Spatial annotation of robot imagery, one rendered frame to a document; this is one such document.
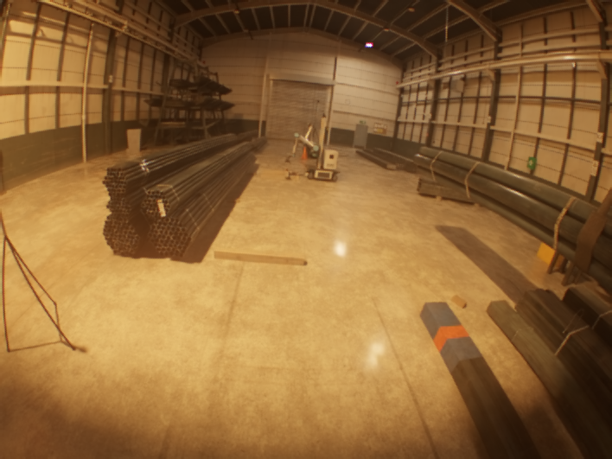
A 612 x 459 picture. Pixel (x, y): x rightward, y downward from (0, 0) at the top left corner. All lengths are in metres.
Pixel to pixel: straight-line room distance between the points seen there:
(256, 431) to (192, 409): 0.40
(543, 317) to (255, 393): 2.55
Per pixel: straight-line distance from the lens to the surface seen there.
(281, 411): 1.70
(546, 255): 5.99
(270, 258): 2.92
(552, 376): 2.64
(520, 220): 2.52
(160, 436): 1.69
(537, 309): 2.95
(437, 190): 8.14
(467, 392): 2.07
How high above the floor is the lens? 1.49
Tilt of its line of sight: 22 degrees down
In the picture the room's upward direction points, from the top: 7 degrees clockwise
